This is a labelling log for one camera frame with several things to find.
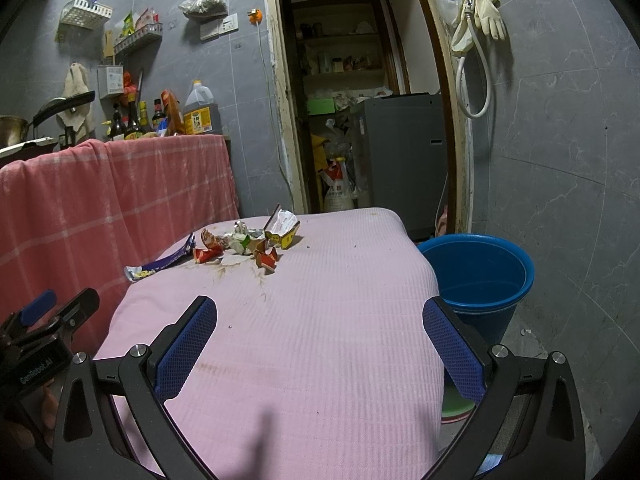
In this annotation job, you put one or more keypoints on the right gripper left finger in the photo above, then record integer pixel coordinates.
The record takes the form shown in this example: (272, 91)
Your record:
(179, 345)

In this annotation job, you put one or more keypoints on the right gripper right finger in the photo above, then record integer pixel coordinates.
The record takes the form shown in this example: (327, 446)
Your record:
(460, 347)

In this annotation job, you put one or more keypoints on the purple foil wrapper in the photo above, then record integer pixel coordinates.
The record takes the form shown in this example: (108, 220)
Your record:
(138, 273)

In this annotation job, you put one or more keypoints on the red snack wrapper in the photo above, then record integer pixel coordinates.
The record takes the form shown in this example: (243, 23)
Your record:
(213, 247)

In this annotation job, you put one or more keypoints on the yellow white carton wrapper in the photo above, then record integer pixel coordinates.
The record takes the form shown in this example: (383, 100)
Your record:
(281, 227)

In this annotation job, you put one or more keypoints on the person left hand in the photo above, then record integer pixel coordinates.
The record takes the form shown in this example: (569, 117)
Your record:
(41, 412)

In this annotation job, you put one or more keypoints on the blue plastic bucket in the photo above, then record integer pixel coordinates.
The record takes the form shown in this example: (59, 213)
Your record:
(481, 277)

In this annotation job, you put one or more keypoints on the red plaid cloth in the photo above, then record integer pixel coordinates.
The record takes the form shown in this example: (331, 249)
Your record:
(75, 218)

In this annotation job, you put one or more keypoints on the pink quilted table cloth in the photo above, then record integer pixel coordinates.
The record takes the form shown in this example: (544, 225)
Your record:
(318, 370)

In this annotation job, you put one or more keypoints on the grey washing machine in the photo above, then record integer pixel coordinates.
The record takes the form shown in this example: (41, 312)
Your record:
(399, 151)

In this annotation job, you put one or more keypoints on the dark soy sauce bottle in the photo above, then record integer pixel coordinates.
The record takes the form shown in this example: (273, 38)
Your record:
(133, 129)

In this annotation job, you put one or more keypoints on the large oil jug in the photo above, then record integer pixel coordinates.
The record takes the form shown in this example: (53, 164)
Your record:
(200, 111)

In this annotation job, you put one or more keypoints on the black frying pan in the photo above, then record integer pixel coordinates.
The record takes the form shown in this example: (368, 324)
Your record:
(15, 129)

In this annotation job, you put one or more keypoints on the cream rubber gloves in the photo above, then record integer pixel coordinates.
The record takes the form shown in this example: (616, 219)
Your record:
(479, 15)

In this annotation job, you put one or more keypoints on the hanging plastic bag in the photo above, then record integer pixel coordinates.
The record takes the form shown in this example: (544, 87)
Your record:
(203, 10)

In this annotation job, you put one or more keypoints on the wall spice shelf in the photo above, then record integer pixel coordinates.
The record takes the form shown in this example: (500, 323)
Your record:
(137, 31)

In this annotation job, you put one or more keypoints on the white wire wall basket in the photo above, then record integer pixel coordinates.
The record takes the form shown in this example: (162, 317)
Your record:
(87, 14)

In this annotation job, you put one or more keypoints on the wooden door frame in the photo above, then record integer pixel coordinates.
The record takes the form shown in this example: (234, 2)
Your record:
(460, 167)

